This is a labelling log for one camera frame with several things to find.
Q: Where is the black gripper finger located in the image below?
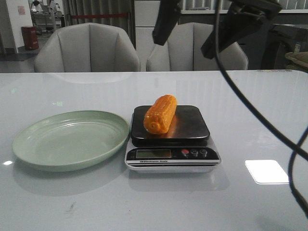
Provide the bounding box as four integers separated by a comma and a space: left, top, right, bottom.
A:
152, 0, 181, 46
201, 0, 282, 59

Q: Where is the orange corn cob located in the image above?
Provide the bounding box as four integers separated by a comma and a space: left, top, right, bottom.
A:
143, 95, 177, 135

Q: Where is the white cabinet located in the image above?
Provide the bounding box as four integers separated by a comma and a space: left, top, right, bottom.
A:
134, 0, 160, 53

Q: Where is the dark grey counter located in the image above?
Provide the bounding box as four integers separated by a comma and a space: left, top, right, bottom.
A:
179, 10, 308, 70

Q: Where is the right grey upholstered chair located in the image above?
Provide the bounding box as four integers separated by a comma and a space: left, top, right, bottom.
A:
146, 22, 249, 72

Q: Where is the grey upholstered chair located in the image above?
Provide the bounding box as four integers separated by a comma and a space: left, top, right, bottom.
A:
34, 23, 141, 73
146, 22, 249, 72

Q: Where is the dark appliance at right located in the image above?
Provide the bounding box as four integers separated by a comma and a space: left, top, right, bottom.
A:
260, 24, 308, 69

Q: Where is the red barrier belt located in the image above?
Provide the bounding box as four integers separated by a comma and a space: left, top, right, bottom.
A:
70, 13, 128, 19

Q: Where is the beige cushion at right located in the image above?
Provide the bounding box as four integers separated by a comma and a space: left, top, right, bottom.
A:
285, 51, 308, 73

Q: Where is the left grey upholstered chair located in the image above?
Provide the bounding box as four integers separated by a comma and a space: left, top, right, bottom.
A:
34, 23, 141, 73

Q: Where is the black silver kitchen scale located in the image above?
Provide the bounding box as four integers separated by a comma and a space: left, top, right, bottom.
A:
125, 105, 221, 173

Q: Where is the red trash bin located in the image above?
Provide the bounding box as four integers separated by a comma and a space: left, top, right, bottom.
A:
21, 26, 39, 51

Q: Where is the light green plate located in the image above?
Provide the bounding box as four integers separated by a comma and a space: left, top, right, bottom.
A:
12, 111, 130, 172

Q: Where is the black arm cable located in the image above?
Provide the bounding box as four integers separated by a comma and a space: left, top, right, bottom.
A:
214, 0, 308, 215

